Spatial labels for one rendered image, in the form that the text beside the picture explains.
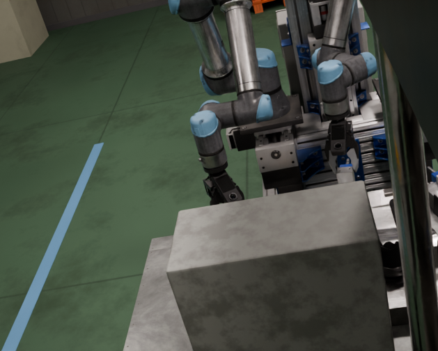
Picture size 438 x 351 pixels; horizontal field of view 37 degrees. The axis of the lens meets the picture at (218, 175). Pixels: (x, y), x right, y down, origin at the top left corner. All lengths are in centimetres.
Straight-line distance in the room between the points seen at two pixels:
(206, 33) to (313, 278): 129
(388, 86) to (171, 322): 108
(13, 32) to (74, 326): 545
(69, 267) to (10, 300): 36
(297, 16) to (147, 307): 115
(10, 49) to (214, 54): 635
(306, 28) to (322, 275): 158
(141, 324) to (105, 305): 150
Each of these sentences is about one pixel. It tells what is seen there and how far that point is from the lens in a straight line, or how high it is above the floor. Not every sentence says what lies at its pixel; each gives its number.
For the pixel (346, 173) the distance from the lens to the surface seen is 206.
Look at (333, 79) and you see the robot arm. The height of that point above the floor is 127.
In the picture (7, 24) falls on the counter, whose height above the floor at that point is 43.
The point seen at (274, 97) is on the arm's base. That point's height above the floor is 111.
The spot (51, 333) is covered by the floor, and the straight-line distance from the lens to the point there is 341.
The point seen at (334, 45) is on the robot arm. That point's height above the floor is 131.
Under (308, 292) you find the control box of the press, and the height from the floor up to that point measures 140.
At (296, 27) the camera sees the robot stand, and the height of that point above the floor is 128.
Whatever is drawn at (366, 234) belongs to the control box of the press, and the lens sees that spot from 91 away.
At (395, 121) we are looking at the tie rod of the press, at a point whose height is 152.
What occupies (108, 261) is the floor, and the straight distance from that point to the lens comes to 373.
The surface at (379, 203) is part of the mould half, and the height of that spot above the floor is 89.
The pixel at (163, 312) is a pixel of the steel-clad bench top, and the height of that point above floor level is 80.
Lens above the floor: 200
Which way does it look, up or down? 28 degrees down
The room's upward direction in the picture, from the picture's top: 15 degrees counter-clockwise
